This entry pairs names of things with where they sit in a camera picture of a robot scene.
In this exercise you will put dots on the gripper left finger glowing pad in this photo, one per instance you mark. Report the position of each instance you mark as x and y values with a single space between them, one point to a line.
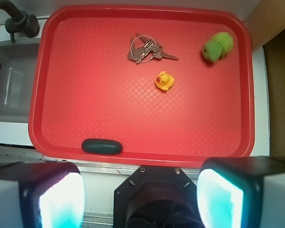
41 195

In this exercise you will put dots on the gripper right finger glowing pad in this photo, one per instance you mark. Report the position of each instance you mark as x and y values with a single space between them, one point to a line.
242 192

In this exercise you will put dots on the green plush animal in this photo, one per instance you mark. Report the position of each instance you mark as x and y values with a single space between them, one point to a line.
218 46

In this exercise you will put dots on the dark green oval case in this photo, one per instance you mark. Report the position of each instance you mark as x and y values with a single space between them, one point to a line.
101 146

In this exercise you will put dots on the grey toy sink basin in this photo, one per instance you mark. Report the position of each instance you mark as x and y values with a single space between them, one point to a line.
18 64

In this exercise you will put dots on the yellow rubber duck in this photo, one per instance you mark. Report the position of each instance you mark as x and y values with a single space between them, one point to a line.
164 81

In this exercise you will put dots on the red plastic tray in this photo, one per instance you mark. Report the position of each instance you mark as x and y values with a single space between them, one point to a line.
85 87

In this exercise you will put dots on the silver key bunch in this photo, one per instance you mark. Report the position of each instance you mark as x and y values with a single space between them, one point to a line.
150 50

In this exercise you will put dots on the dark grey toy faucet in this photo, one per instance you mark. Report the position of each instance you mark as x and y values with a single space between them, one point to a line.
19 21

